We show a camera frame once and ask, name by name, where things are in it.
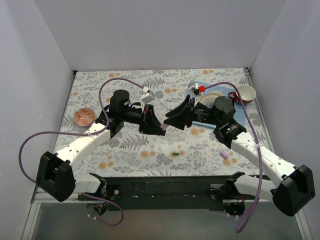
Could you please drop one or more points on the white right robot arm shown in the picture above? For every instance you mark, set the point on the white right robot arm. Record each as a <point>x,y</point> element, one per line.
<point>289,187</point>

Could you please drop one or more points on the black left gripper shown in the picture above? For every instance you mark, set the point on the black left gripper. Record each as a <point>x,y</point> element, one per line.
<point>145,118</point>

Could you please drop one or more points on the red patterned small bowl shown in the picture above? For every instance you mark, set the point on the red patterned small bowl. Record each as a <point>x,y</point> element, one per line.
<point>84,117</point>

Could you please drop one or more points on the pink highlighter pen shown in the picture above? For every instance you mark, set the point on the pink highlighter pen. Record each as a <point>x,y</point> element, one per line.
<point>164,126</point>

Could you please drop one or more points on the beige blue-ringed plate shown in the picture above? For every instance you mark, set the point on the beige blue-ringed plate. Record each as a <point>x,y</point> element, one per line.
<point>209,98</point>

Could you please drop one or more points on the blue checkered cloth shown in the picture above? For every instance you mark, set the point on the blue checkered cloth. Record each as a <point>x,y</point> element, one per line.
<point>239,115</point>

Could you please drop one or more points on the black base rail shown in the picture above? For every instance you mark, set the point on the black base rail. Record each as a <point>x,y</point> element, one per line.
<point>171,192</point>

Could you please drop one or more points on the white green-tipped marker pen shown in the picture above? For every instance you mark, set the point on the white green-tipped marker pen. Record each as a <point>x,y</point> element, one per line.
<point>165,105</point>

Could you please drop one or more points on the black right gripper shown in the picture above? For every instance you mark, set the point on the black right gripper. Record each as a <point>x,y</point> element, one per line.
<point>189,113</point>

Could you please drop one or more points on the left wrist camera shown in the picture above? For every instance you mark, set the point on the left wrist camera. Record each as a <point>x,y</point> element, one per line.
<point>147,97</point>

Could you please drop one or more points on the red white mug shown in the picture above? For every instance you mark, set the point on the red white mug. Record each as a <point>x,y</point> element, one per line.
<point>247,94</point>

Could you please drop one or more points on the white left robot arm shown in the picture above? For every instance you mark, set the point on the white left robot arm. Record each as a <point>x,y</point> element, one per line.
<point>55,173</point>

